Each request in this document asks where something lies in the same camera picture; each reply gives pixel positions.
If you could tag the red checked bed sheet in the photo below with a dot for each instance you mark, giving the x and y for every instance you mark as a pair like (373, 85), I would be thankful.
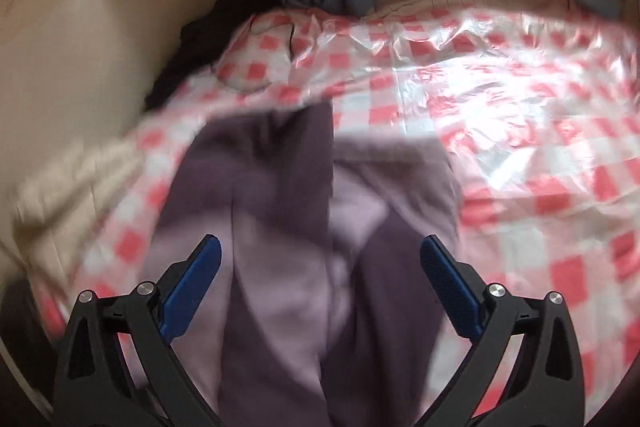
(525, 132)

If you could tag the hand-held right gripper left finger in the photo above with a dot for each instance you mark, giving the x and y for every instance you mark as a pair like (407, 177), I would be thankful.
(192, 287)

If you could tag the purple jacket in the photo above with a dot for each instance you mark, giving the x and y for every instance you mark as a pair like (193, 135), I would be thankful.
(290, 207)

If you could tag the cream quilted blanket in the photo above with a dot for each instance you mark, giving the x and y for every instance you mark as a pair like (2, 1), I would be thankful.
(60, 207)

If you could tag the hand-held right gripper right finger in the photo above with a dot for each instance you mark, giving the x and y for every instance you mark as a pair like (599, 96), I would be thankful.
(450, 292)

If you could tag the black clothing pile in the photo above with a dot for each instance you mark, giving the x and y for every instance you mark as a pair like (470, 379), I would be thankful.
(215, 37)

